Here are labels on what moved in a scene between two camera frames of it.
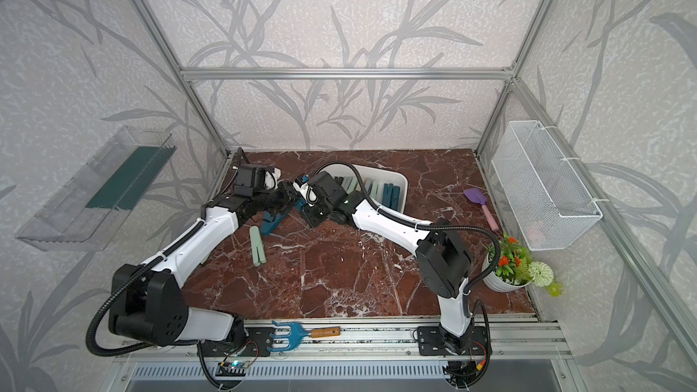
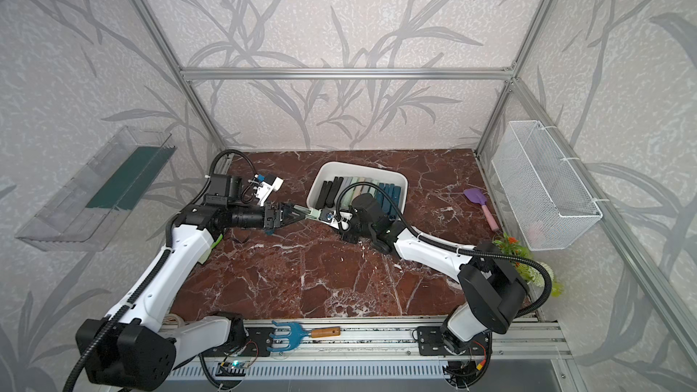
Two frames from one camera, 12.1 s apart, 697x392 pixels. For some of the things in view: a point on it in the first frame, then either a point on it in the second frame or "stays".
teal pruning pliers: x=396 y=194 stays
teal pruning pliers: x=387 y=194 stays
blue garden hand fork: x=297 y=333 stays
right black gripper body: x=316 y=213 to x=356 y=230
